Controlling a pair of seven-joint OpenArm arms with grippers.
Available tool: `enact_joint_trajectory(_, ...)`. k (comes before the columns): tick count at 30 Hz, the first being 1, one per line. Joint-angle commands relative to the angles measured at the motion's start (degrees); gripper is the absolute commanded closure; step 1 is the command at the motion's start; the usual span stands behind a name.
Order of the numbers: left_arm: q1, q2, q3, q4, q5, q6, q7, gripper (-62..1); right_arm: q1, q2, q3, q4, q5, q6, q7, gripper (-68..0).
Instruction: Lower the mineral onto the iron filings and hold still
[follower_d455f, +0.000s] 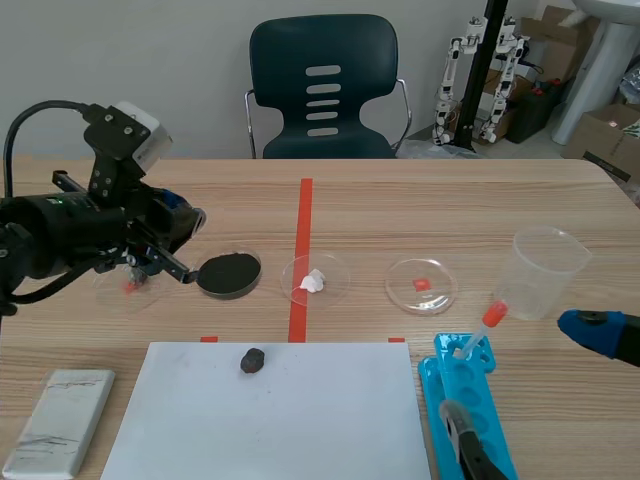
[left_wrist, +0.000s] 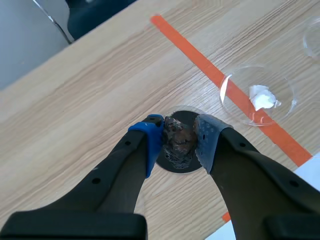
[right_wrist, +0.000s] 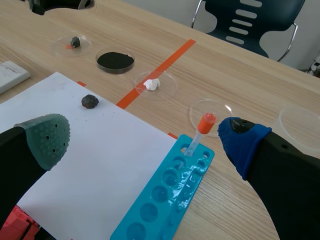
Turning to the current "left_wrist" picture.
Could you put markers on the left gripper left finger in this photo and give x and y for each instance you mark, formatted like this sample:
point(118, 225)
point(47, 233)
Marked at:
point(117, 172)

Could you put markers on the dark blue chair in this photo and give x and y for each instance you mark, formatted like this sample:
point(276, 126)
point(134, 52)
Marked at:
point(92, 15)

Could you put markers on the clear glass dish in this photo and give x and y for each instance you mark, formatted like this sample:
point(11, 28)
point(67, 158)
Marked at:
point(312, 37)
point(257, 96)

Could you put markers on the glass dish with black powder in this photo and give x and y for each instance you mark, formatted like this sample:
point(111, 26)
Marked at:
point(183, 117)

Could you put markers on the white lump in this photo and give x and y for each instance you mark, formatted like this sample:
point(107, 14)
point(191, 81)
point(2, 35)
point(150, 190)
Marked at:
point(263, 97)

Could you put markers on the white sheet of paper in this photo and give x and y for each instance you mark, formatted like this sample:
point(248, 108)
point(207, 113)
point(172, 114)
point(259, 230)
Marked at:
point(287, 200)

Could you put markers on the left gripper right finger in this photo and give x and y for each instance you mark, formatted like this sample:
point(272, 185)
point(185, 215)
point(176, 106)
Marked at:
point(250, 175)

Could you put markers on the small dark stone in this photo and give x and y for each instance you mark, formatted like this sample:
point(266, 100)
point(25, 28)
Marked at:
point(178, 142)

